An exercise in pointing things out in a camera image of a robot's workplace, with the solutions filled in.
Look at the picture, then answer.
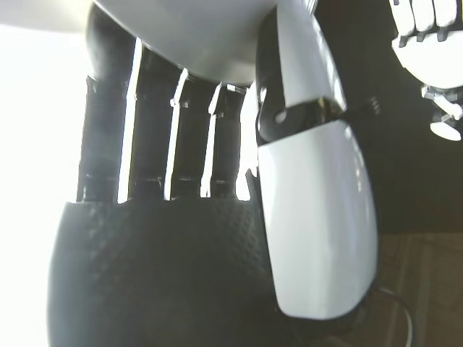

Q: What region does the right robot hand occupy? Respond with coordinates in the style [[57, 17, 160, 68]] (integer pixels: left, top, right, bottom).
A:
[[46, 0, 380, 347]]

